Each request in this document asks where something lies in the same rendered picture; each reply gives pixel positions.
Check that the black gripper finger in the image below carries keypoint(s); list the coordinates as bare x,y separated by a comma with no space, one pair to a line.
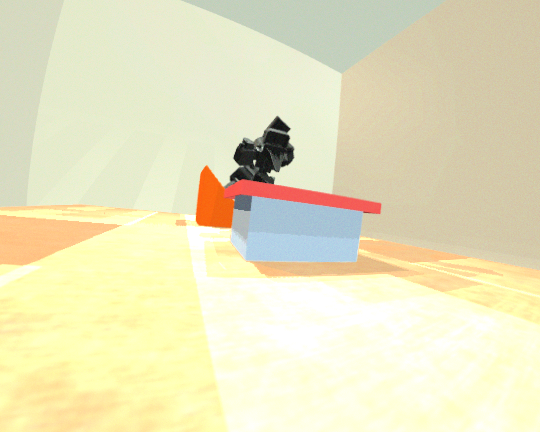
275,155
264,178

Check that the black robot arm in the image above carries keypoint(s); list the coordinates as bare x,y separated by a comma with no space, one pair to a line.
246,151

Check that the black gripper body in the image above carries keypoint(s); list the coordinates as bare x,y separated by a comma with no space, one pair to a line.
273,137

